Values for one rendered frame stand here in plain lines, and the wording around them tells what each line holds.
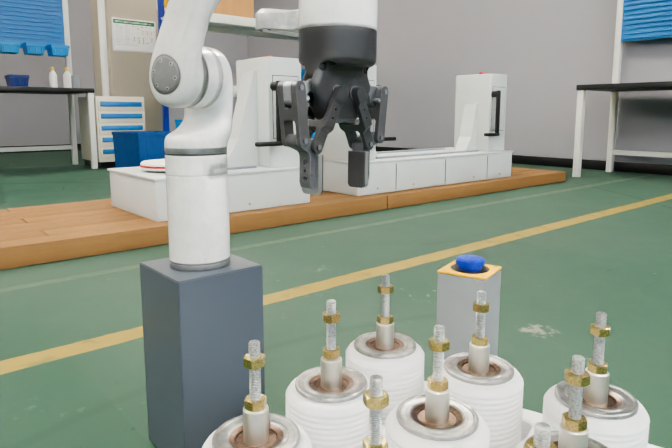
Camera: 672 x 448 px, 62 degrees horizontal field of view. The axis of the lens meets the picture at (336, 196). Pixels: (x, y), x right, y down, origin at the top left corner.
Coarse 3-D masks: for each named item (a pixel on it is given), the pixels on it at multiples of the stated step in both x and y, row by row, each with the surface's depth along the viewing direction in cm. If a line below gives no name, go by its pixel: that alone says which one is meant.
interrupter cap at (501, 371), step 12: (456, 360) 64; (468, 360) 64; (492, 360) 64; (504, 360) 63; (456, 372) 61; (468, 372) 61; (492, 372) 61; (504, 372) 61; (480, 384) 58; (492, 384) 58
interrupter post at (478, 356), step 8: (472, 344) 61; (488, 344) 61; (472, 352) 61; (480, 352) 61; (488, 352) 61; (472, 360) 61; (480, 360) 61; (488, 360) 61; (472, 368) 61; (480, 368) 61; (488, 368) 62
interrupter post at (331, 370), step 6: (324, 360) 58; (330, 360) 58; (336, 360) 58; (324, 366) 57; (330, 366) 57; (336, 366) 57; (324, 372) 58; (330, 372) 57; (336, 372) 57; (324, 378) 58; (330, 378) 57; (336, 378) 58; (324, 384) 58; (330, 384) 57; (336, 384) 58
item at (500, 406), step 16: (448, 384) 60; (464, 384) 59; (512, 384) 59; (464, 400) 58; (480, 400) 58; (496, 400) 58; (512, 400) 58; (496, 416) 58; (512, 416) 59; (496, 432) 58; (512, 432) 59
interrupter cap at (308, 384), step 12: (312, 372) 61; (348, 372) 61; (360, 372) 61; (300, 384) 58; (312, 384) 58; (348, 384) 59; (360, 384) 58; (312, 396) 55; (324, 396) 56; (336, 396) 56; (348, 396) 55
